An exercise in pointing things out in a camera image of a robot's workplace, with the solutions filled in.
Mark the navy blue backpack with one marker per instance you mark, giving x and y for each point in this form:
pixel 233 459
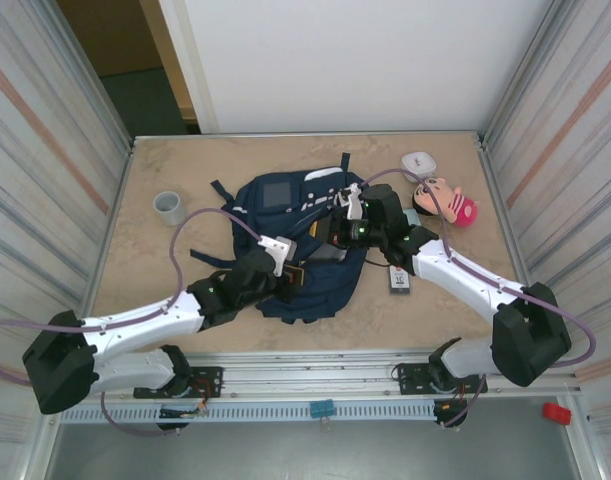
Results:
pixel 325 295

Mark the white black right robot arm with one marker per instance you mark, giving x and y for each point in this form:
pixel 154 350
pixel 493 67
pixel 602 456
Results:
pixel 460 275

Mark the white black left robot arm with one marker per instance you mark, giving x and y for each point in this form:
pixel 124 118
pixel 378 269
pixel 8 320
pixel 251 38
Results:
pixel 135 320

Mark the white round lidded container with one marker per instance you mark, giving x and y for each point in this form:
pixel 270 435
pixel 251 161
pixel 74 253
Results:
pixel 418 164

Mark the plush doll pink striped shirt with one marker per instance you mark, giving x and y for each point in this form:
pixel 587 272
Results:
pixel 460 207

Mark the grey ceramic cup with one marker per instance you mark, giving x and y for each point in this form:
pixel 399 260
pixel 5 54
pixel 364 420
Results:
pixel 170 209

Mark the blue binder clip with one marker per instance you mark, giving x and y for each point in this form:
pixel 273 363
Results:
pixel 321 408

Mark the red plastic block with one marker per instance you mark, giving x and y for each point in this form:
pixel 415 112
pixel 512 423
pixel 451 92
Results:
pixel 557 413

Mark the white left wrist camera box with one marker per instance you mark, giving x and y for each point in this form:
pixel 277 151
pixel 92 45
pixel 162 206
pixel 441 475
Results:
pixel 280 247

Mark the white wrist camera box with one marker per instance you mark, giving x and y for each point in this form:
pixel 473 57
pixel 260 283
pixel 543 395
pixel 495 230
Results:
pixel 280 247
pixel 355 210

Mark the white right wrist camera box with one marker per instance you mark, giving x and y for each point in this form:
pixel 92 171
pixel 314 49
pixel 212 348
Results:
pixel 355 210

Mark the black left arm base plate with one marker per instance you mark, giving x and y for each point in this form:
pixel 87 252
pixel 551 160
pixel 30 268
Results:
pixel 207 380

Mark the aluminium rail frame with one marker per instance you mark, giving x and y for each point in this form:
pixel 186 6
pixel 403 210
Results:
pixel 310 380

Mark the aluminium frame post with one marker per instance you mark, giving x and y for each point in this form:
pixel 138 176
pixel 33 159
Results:
pixel 124 131
pixel 487 131

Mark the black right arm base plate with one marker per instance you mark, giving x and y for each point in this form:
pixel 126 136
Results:
pixel 410 380

